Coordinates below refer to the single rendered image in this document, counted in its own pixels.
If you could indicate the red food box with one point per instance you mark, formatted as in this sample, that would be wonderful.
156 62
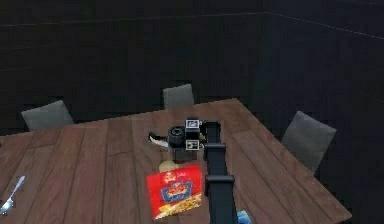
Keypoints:
175 191

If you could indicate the grey chair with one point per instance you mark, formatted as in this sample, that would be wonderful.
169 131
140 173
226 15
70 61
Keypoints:
178 96
308 140
47 116

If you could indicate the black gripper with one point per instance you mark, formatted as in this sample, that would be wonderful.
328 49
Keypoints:
176 136

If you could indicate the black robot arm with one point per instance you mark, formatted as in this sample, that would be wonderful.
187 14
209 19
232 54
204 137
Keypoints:
217 166

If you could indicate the pale yellow round food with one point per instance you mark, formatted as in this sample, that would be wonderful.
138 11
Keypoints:
167 165

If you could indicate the brown wooden table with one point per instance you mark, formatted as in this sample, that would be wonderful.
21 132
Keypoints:
83 166

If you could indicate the silver spoon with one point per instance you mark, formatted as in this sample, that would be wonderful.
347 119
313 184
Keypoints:
12 196

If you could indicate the blue object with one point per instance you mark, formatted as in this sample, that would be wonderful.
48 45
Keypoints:
244 217

